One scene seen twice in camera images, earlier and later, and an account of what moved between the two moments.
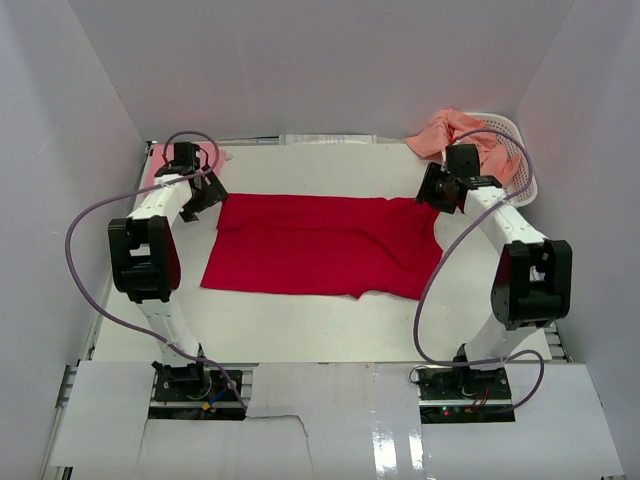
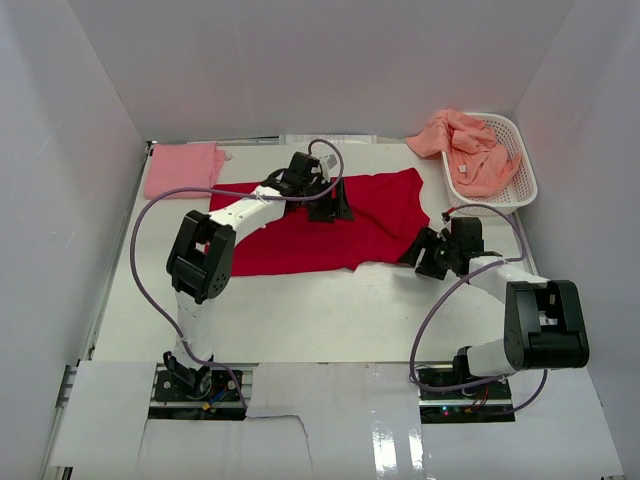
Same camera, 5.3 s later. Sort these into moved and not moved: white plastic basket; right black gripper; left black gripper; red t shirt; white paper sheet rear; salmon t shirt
Moved: left black gripper; right black gripper; red t shirt
Not moved: white plastic basket; salmon t shirt; white paper sheet rear
